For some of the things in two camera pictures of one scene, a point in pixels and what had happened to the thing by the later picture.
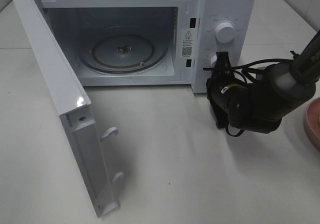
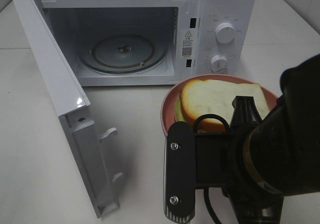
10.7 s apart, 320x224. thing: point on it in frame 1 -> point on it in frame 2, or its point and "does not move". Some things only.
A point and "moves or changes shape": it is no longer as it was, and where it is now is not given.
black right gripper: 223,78 -> 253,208
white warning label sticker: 187,43 does not move
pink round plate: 311,122 moves or changes shape
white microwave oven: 148,35 does not move
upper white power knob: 225,32 does not move
